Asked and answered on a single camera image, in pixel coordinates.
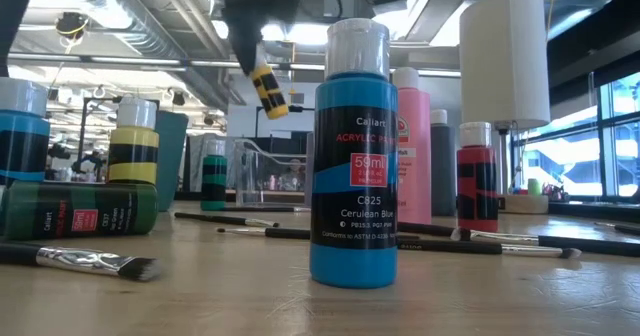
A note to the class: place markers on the small golden yellow paint bottle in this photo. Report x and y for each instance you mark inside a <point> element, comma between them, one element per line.
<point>272,96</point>

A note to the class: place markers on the dark green paint bottle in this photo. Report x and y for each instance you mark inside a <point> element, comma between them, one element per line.
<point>125,211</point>

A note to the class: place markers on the small blue paint bottle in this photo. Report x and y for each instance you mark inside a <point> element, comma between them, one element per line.
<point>22,126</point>

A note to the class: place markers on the cerulean blue paint bottle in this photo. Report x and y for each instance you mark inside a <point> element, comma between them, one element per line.
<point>352,266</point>

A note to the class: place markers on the person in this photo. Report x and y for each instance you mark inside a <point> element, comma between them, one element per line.
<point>296,167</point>

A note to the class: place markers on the small red paint bottle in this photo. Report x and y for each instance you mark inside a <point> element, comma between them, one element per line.
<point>477,211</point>

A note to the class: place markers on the teal plastic cup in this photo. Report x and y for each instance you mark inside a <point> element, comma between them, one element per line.
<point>172,161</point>

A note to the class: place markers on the table lamp white shade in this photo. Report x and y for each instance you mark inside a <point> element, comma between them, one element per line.
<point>500,51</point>

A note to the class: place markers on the clear plastic tray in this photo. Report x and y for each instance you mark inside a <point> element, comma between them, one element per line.
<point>260,176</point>

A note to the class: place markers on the tall light pink paint bottle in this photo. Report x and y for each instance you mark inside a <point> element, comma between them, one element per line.
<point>415,176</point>

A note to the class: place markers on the flat paintbrush silver ferrule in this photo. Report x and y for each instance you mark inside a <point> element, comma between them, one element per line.
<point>75,260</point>

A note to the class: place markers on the tall grey paint bottle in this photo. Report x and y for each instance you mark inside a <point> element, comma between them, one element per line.
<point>444,176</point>

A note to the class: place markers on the black aluminium table frame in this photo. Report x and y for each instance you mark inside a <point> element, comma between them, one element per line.
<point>590,210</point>

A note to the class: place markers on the small lemon yellow paint bottle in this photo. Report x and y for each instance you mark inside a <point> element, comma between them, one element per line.
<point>134,138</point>

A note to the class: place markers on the black background gantry frame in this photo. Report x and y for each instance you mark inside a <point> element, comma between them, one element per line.
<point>300,109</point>

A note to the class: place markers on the grey ceiling unit box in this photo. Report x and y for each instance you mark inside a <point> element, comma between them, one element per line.
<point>350,6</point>

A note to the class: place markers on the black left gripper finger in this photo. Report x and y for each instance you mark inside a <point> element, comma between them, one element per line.
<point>246,46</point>

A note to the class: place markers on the small teal green paint bottle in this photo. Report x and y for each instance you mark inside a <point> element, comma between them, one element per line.
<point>214,168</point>

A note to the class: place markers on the small green container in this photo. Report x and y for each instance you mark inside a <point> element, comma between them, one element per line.
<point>534,187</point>

